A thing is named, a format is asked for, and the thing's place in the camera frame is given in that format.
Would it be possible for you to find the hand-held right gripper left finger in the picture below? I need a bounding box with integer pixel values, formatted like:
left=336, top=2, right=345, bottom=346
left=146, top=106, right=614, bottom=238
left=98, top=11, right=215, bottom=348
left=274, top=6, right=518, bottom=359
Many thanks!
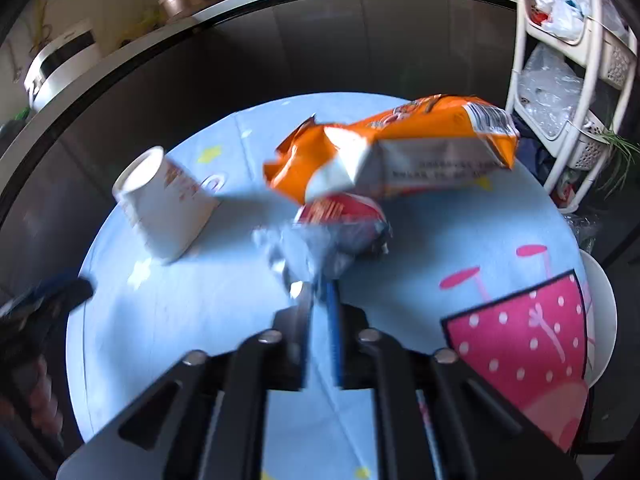
left=57, top=280, right=315, bottom=480

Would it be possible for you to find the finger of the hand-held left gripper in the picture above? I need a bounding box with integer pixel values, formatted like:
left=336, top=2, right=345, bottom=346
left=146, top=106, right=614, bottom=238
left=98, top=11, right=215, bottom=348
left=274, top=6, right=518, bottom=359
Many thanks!
left=0, top=275, right=66, bottom=313
left=30, top=276, right=95, bottom=320

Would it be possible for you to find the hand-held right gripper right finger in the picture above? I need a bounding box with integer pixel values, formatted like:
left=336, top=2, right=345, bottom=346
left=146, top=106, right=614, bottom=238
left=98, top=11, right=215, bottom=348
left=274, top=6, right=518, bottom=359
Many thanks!
left=324, top=280, right=583, bottom=480

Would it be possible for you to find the silver foil snack wrapper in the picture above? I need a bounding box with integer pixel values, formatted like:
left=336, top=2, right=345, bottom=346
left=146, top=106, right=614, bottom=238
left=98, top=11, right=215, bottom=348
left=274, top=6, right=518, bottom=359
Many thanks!
left=252, top=192, right=393, bottom=293

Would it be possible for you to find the orange snack bag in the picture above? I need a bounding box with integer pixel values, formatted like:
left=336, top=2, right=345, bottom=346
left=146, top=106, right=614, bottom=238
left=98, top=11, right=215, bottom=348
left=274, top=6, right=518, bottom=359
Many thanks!
left=262, top=94, right=521, bottom=206

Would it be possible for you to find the person's left hand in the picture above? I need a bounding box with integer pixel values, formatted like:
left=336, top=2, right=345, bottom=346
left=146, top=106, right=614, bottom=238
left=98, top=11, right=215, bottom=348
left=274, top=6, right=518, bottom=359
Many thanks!
left=25, top=355, right=65, bottom=443

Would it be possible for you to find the white printed paper cup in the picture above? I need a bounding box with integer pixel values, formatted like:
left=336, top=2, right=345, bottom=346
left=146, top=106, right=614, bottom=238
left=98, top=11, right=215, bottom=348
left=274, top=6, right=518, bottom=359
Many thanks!
left=111, top=146, right=221, bottom=265

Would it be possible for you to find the green item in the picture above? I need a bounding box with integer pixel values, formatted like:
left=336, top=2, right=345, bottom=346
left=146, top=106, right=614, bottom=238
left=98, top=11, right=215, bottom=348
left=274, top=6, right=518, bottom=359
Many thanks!
left=0, top=107, right=31, bottom=136

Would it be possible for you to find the white kitchen appliance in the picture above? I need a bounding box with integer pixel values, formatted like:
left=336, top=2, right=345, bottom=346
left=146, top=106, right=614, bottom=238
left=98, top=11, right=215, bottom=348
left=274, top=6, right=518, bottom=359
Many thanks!
left=24, top=17, right=103, bottom=111

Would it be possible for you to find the white round stool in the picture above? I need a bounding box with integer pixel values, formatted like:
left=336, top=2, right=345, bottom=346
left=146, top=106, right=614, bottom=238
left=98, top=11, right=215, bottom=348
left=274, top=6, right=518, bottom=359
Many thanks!
left=577, top=250, right=618, bottom=391

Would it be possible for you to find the dark blue cloth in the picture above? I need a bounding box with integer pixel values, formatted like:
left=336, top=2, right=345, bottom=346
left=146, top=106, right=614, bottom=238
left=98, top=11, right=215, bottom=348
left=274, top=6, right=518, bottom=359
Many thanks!
left=510, top=115, right=566, bottom=186

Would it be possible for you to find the yellow plastic bag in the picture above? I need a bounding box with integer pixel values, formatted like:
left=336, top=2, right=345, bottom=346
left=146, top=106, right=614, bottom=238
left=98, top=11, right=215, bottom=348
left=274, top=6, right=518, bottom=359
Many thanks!
left=120, top=5, right=166, bottom=41

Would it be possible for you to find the clear plastic bag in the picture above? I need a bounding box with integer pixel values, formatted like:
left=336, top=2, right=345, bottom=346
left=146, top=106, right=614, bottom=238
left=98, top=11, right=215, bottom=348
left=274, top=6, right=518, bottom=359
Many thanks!
left=517, top=42, right=588, bottom=138

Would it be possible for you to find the green potted plant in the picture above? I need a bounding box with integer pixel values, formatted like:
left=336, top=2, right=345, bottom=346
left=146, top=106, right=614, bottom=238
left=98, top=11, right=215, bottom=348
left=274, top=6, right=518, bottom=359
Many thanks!
left=597, top=127, right=640, bottom=196

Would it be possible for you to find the white plastic shelf rack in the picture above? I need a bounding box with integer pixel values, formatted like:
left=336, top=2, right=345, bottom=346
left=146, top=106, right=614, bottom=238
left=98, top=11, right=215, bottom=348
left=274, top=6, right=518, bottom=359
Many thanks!
left=505, top=0, right=633, bottom=211

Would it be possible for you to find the white plastic bag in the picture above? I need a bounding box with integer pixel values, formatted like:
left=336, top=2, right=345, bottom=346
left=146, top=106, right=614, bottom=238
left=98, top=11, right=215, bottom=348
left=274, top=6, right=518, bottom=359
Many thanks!
left=530, top=0, right=593, bottom=41

